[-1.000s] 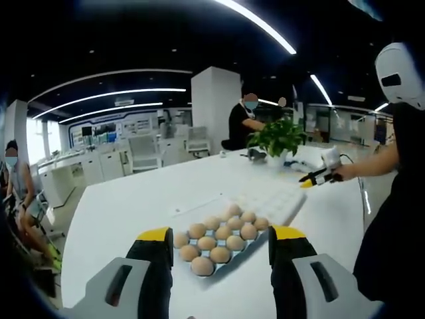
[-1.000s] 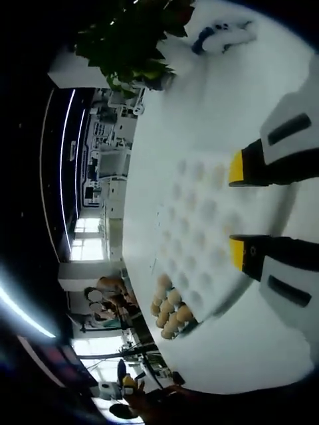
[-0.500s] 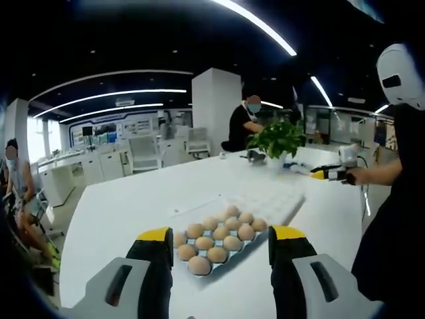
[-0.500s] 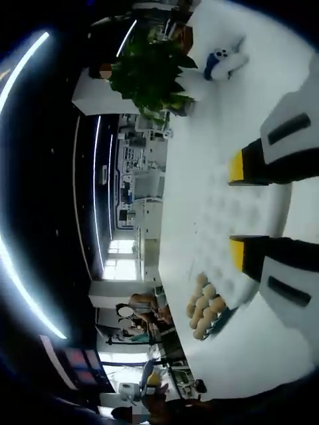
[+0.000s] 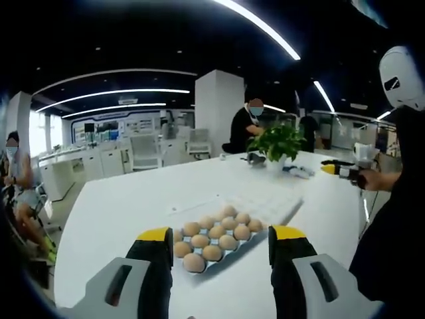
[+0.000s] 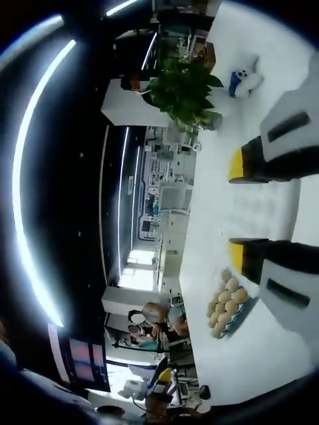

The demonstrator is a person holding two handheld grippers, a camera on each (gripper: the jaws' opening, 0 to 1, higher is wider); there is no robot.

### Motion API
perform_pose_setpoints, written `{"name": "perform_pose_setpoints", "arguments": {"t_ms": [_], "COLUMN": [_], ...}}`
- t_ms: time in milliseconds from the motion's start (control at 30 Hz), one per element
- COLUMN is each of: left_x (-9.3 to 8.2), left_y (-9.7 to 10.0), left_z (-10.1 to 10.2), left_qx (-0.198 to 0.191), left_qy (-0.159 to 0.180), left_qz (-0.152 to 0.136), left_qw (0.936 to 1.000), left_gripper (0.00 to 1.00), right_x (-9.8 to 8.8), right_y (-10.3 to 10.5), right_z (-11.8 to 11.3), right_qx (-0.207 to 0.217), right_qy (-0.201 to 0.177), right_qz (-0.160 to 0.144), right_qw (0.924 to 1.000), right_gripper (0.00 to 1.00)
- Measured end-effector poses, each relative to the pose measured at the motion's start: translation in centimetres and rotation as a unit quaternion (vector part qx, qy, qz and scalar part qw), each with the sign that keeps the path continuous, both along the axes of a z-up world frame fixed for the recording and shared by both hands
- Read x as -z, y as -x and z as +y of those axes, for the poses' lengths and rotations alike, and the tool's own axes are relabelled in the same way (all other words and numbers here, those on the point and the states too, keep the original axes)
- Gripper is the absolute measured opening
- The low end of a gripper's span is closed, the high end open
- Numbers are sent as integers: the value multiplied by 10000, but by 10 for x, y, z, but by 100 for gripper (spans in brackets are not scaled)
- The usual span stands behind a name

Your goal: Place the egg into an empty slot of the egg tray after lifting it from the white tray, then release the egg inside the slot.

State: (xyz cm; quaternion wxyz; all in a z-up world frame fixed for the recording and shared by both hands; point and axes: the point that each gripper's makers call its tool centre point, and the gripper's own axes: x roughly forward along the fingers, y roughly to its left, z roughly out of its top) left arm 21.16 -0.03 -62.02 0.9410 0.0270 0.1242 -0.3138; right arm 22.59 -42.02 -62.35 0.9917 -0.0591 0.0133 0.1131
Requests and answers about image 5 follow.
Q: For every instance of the blue white device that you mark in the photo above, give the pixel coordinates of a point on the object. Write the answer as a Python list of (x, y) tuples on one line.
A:
[(297, 171)]

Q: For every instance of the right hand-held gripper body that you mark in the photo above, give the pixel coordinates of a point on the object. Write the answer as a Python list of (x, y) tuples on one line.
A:
[(365, 154)]

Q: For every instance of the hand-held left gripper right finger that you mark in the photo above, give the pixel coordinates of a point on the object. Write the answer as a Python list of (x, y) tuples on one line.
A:
[(303, 289)]

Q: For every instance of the operator in black with headset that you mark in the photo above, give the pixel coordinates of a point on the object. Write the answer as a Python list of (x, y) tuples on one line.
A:
[(398, 216)]

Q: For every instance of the white mesh office chair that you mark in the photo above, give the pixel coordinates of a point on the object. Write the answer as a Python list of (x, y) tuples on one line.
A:
[(199, 139), (144, 151)]

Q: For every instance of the white foam tray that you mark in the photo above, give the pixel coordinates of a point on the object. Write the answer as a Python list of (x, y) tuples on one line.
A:
[(272, 206)]

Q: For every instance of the ceiling light strip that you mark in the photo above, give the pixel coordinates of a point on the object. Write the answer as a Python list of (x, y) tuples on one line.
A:
[(323, 95), (265, 28), (133, 91)]

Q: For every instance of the white worn device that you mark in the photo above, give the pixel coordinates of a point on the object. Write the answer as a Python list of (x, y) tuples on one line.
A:
[(398, 66)]

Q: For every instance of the blue egg tray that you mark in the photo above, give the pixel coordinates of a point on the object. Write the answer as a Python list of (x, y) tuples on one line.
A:
[(229, 254)]

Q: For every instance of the blue wall display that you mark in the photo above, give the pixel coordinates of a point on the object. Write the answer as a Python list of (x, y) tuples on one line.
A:
[(106, 128)]

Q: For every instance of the green plant in white pot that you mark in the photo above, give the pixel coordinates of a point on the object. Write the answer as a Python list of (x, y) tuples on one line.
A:
[(279, 141)]

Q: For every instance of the white cabinet row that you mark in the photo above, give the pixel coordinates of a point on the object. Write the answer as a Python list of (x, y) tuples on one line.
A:
[(93, 164)]

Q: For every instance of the white table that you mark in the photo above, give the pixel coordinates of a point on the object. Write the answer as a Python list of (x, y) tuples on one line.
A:
[(126, 206)]

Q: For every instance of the white paper cup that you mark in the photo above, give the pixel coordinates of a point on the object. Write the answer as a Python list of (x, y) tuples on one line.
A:
[(222, 157)]

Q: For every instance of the ceiling air conditioner vent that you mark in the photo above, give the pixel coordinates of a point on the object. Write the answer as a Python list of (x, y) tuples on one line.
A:
[(127, 99)]

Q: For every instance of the person's right hand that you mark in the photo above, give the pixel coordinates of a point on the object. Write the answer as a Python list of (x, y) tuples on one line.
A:
[(375, 181)]

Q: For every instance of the thin white strip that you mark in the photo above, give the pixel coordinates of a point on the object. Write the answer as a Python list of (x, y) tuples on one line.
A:
[(194, 204)]

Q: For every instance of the cluster of brown eggs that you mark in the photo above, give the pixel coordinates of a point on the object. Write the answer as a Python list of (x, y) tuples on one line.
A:
[(194, 262)]

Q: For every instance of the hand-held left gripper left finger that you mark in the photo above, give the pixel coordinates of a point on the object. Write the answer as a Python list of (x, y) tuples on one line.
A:
[(118, 289)]

